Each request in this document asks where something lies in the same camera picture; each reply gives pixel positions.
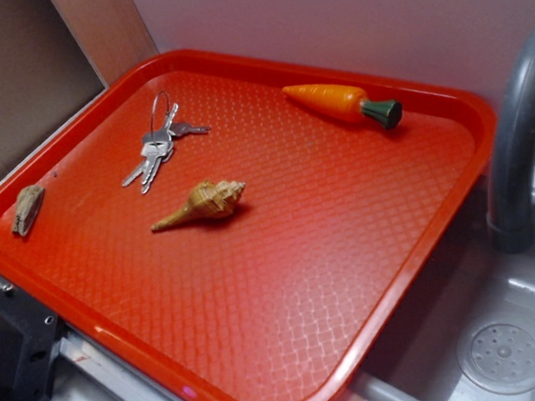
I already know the red plastic tray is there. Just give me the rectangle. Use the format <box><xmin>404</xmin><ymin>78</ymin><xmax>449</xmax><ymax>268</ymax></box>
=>
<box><xmin>0</xmin><ymin>50</ymin><xmax>496</xmax><ymax>401</ymax></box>

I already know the tan spiral seashell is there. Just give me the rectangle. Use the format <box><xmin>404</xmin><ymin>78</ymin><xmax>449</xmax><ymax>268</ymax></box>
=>
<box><xmin>150</xmin><ymin>180</ymin><xmax>246</xmax><ymax>232</ymax></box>

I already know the silver key bunch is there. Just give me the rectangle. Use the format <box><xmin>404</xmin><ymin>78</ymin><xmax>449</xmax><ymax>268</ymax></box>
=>
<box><xmin>121</xmin><ymin>90</ymin><xmax>210</xmax><ymax>194</ymax></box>

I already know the orange toy carrot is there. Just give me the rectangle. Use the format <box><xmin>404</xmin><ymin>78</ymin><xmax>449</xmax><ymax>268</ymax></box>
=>
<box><xmin>282</xmin><ymin>84</ymin><xmax>403</xmax><ymax>130</ymax></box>

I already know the grey toy faucet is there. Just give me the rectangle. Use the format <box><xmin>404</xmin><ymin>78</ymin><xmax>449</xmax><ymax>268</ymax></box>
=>
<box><xmin>486</xmin><ymin>30</ymin><xmax>535</xmax><ymax>254</ymax></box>

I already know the grey toy sink basin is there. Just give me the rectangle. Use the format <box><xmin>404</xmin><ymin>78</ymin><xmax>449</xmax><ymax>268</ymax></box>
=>
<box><xmin>351</xmin><ymin>186</ymin><xmax>535</xmax><ymax>401</ymax></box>

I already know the round sink drain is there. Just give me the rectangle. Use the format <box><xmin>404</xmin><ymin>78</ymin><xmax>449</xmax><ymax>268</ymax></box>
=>
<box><xmin>456</xmin><ymin>313</ymin><xmax>535</xmax><ymax>395</ymax></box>

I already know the brown cardboard panel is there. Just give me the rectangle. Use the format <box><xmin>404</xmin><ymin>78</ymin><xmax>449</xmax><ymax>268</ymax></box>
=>
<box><xmin>0</xmin><ymin>0</ymin><xmax>157</xmax><ymax>180</ymax></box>

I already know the black metal bracket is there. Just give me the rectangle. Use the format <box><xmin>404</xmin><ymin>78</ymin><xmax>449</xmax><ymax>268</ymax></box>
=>
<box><xmin>0</xmin><ymin>290</ymin><xmax>62</xmax><ymax>401</ymax></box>

